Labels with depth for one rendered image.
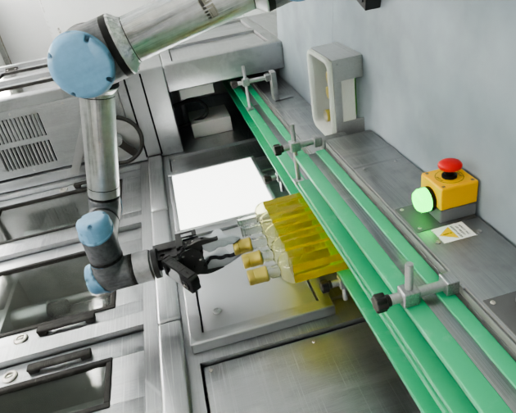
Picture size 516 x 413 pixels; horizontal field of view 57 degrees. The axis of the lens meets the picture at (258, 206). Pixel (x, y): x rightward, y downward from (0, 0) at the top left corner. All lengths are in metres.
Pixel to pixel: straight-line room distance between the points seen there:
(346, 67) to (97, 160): 0.64
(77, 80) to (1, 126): 1.23
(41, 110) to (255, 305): 1.27
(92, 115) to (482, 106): 0.77
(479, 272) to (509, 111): 0.24
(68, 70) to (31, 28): 4.39
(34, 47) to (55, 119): 3.28
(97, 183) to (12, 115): 0.99
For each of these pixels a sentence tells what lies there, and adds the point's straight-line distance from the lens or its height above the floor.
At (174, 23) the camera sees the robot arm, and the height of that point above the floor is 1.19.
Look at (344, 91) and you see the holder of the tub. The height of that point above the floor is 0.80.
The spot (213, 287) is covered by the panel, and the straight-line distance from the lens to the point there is 1.24.
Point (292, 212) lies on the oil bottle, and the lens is 1.17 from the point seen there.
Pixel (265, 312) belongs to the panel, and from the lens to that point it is 1.14.
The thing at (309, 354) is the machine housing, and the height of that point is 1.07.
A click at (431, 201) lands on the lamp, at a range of 0.88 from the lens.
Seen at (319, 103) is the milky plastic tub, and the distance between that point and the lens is 1.42.
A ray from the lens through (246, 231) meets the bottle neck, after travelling 1.17.
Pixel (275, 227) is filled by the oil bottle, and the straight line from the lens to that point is 1.13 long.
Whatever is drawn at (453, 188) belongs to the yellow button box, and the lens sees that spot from 0.87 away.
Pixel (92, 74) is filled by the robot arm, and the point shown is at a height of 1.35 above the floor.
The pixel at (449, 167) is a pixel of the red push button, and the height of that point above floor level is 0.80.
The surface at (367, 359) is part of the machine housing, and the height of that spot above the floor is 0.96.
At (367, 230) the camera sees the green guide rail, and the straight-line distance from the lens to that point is 0.91.
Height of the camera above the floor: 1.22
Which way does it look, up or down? 6 degrees down
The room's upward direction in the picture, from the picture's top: 104 degrees counter-clockwise
